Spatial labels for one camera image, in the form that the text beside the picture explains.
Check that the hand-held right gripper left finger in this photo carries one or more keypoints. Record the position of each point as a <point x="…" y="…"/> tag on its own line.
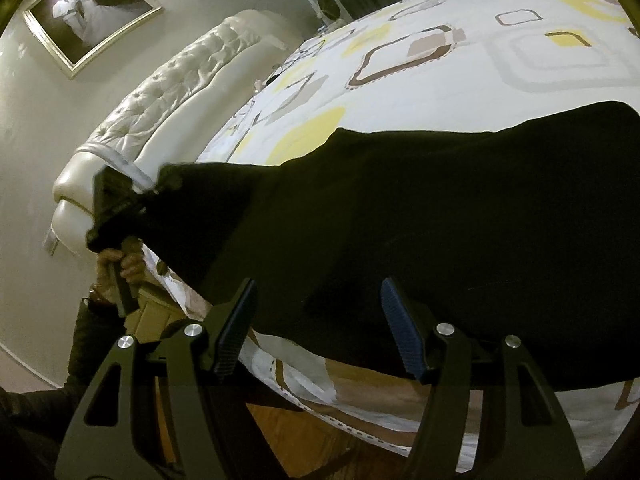
<point x="232" y="330"/>

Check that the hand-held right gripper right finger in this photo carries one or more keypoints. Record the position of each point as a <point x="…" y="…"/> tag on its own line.
<point x="405" y="330"/>

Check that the black pants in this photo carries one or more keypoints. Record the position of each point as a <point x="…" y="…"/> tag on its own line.
<point x="400" y="235"/>

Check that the person's left forearm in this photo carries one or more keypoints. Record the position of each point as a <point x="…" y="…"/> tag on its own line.
<point x="92" y="340"/>

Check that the person's left hand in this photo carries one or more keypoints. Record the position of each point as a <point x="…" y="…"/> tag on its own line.
<point x="134" y="267"/>

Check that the white tufted headboard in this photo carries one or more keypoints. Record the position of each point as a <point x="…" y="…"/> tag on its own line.
<point x="175" y="95"/>

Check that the person's dark clothing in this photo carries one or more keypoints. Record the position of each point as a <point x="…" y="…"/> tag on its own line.
<point x="30" y="435"/>

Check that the bed with patterned sheet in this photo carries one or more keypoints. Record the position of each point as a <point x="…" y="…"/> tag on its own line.
<point x="450" y="60"/>

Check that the small white fan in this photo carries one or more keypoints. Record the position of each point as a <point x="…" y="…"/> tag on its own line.
<point x="327" y="10"/>

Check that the framed wall picture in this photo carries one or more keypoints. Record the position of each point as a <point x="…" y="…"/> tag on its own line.
<point x="92" y="10"/>

